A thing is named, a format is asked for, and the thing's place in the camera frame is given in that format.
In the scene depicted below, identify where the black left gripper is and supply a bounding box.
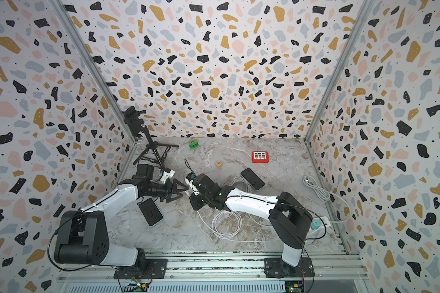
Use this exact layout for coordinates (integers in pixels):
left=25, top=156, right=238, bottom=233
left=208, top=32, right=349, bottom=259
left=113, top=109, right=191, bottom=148
left=145, top=179, right=188, bottom=203

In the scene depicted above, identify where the white charging cable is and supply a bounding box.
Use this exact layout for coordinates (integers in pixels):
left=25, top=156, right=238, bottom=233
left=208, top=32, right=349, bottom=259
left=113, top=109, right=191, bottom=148
left=190, top=175, right=279, bottom=243

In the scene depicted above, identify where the black phone pale green case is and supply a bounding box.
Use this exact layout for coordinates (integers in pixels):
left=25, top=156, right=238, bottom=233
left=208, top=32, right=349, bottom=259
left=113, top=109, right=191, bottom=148
left=240, top=168, right=265, bottom=190

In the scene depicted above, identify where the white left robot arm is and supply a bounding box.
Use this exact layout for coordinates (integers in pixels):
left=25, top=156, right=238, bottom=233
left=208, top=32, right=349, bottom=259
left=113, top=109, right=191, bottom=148
left=47, top=164, right=189, bottom=267

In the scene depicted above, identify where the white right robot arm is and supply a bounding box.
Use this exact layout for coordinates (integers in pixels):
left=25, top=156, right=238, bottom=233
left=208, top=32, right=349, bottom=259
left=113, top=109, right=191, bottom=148
left=185, top=172, right=313, bottom=267

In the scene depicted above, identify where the black tripod with phone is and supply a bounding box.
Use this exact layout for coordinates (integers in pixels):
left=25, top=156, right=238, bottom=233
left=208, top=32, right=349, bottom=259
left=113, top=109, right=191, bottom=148
left=123, top=106, right=179, bottom=170

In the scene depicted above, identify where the green toy cube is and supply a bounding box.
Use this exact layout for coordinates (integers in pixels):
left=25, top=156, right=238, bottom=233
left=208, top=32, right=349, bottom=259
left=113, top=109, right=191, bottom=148
left=189, top=139, right=199, bottom=149

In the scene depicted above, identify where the red block white grid top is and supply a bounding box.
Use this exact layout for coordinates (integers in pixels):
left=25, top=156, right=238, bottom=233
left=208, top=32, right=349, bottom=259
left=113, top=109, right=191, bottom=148
left=252, top=151, right=270, bottom=164

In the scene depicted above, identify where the white green power strip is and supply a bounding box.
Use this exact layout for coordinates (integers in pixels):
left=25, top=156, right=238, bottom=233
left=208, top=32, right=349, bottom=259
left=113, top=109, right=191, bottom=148
left=309, top=216, right=331, bottom=233

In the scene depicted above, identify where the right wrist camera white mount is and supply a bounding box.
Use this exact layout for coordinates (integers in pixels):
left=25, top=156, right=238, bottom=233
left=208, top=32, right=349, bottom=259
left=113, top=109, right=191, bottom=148
left=185, top=172, right=196, bottom=186

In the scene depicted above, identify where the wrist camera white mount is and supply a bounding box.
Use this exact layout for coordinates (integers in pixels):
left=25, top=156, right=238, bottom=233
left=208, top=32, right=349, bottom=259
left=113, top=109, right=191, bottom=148
left=158, top=169, right=175, bottom=184
left=185, top=172, right=196, bottom=186

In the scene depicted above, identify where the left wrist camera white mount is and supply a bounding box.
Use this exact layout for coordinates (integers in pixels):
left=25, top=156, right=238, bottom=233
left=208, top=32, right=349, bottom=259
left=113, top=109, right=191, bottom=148
left=158, top=169, right=175, bottom=184

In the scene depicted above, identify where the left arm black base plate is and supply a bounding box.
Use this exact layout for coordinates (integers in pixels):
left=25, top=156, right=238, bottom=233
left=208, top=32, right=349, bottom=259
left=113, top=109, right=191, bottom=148
left=113, top=258, right=168, bottom=280

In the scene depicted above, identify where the aluminium front rail frame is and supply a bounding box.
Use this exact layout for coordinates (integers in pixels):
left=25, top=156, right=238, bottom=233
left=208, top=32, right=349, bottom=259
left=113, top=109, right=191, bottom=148
left=54, top=251, right=373, bottom=293

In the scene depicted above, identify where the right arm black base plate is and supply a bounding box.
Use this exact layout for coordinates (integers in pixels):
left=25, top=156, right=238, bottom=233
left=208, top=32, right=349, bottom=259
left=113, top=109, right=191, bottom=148
left=264, top=257, right=315, bottom=278

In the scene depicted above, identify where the thick white power cord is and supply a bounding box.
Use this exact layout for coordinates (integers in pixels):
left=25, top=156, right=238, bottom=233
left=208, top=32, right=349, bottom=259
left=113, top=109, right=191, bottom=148
left=302, top=175, right=353, bottom=224

